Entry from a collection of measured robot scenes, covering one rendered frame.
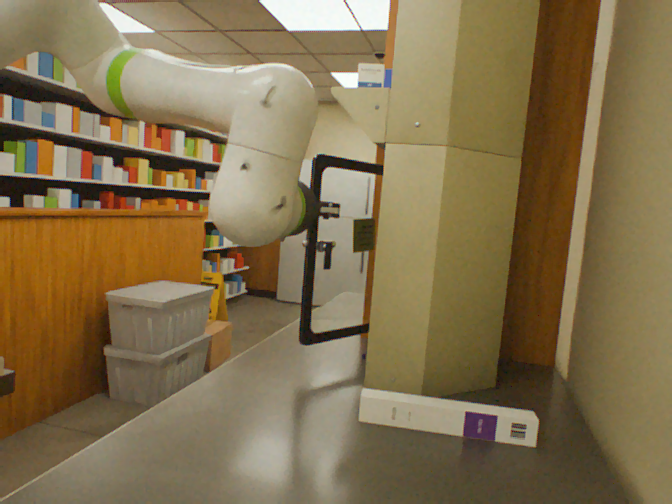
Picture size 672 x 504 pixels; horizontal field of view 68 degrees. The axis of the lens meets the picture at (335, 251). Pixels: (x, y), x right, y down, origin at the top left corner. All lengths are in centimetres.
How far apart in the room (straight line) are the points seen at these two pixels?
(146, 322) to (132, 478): 244
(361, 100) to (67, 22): 49
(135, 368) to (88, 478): 253
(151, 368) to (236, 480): 250
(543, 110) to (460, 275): 52
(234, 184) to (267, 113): 9
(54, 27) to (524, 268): 107
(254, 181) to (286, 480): 38
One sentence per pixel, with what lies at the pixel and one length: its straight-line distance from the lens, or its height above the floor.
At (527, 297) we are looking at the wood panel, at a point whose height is 110.
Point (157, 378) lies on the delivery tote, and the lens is 316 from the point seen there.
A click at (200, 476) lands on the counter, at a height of 94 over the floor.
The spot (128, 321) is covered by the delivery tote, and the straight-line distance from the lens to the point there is 319.
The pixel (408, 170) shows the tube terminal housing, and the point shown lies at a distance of 92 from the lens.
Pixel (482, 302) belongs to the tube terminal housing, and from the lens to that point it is 102.
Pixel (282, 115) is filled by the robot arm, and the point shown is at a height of 139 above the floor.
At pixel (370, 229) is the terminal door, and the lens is 115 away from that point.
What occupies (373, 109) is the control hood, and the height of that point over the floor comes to 147.
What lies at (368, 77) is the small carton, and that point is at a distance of 103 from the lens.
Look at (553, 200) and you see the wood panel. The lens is 130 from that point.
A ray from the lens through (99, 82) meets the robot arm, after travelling 96.
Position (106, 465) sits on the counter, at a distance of 74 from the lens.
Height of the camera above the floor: 129
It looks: 5 degrees down
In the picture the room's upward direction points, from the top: 5 degrees clockwise
